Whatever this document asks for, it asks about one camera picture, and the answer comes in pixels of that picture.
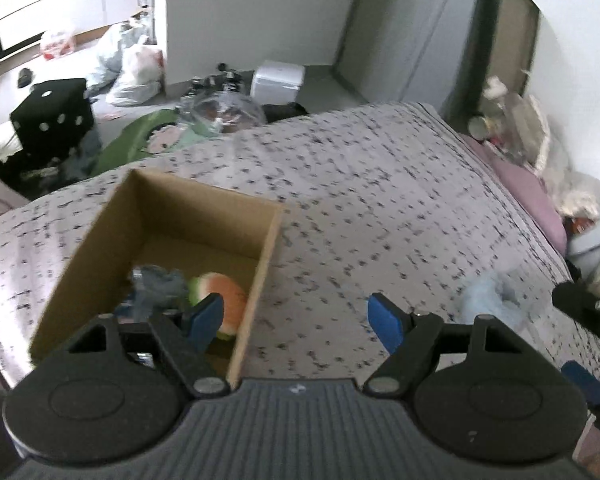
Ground brown cardboard box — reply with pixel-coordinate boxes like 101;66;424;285
28;168;286;390

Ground red and white plastic bag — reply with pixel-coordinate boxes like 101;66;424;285
39;27;79;60

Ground grey door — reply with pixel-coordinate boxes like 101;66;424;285
338;0;498;117

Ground white storage rack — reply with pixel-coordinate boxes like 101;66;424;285
134;0;170;52

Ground green cartoon mat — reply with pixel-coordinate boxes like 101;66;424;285
94;109;202;172

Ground light blue cloth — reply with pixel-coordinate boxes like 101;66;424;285
456;269;533;332

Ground dark folded boards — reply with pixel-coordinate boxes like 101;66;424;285
439;0;542;122

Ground black tripod gear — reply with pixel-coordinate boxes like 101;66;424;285
191;62;247;94

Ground black dice cushion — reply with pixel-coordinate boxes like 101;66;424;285
9;78;96;162

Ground paper cup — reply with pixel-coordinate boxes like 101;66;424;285
468;115;492;141

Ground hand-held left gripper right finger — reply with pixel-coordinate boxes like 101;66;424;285
363;292;557;397

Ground pink pillow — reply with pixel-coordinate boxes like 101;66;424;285
461;134;569;255

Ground grey-blue scrunchie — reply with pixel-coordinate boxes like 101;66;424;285
129;265;191;322

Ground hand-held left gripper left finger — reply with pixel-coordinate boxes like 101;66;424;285
44;292;230;399

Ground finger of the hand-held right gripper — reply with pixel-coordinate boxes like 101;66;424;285
551;281;600;322
561;360;600;408

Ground white tote bag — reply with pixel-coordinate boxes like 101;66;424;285
0;171;32;227

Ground white box appliance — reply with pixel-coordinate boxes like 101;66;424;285
249;59;307;107

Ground watermelon slice plush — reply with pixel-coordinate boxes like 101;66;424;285
187;272;249;342

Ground pile of clear plastic bags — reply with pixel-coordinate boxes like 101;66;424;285
467;74;600;222

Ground clear plastic bag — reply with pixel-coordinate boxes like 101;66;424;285
176;91;267;137

